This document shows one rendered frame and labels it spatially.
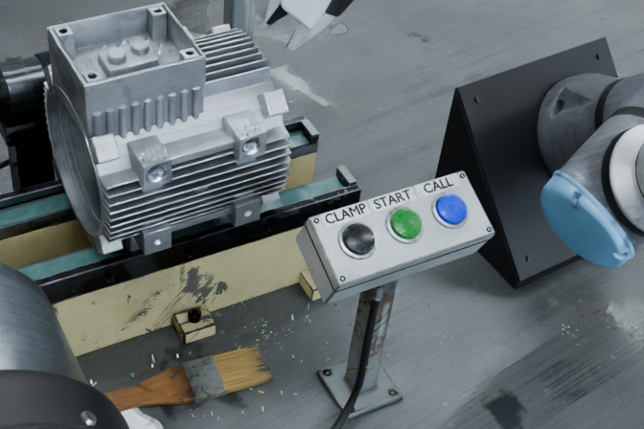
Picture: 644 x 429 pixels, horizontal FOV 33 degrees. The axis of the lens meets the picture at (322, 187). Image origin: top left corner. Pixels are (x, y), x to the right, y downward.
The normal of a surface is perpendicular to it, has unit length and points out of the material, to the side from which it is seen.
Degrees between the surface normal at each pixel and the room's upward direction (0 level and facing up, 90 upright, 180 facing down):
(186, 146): 0
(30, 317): 47
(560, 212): 111
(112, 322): 90
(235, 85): 88
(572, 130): 65
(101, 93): 90
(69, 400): 40
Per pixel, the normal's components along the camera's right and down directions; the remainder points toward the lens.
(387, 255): 0.28, -0.43
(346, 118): 0.10, -0.73
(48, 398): 0.61, -0.73
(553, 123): -0.71, -0.18
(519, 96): 0.45, -0.09
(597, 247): -0.72, 0.64
